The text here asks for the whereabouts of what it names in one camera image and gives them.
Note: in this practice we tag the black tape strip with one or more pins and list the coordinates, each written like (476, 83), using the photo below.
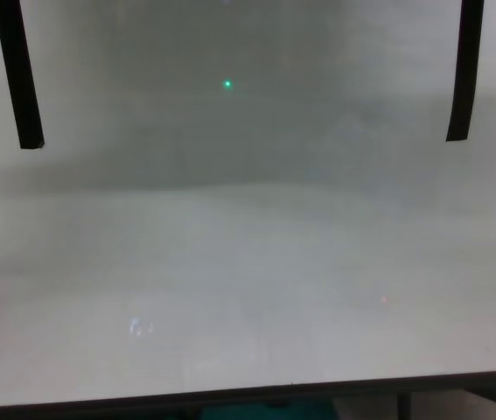
(466, 65)
(18, 87)

